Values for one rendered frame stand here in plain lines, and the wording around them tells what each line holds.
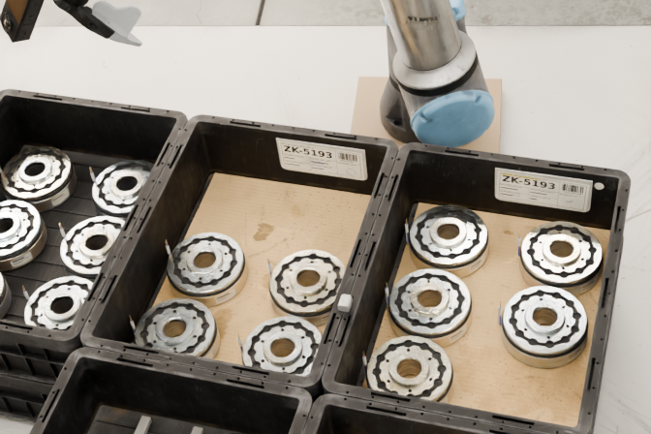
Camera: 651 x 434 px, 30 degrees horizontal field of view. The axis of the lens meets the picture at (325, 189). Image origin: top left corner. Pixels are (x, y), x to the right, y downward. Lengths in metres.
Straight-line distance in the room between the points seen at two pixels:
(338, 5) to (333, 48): 1.22
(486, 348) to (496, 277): 0.11
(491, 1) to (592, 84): 1.31
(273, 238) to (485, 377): 0.36
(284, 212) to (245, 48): 0.53
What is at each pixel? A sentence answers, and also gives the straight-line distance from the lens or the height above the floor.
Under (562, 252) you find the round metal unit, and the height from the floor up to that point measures 0.84.
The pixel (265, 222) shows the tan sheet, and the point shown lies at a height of 0.83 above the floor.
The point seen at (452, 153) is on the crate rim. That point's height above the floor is 0.93.
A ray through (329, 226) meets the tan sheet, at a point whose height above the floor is 0.83.
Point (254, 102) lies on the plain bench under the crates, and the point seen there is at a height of 0.70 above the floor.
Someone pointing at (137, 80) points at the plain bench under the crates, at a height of 0.70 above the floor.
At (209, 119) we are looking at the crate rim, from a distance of 1.68.
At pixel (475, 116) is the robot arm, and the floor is 0.90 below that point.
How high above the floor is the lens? 2.07
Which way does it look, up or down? 47 degrees down
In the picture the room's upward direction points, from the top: 8 degrees counter-clockwise
